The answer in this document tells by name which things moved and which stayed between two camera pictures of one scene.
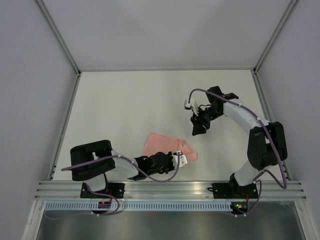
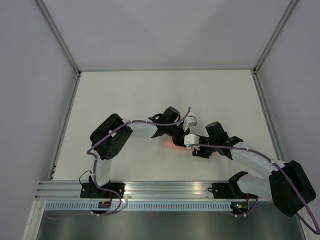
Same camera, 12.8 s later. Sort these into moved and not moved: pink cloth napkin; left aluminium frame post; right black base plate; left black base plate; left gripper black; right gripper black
Moved: pink cloth napkin; left gripper black; right gripper black
Not moved: left aluminium frame post; right black base plate; left black base plate
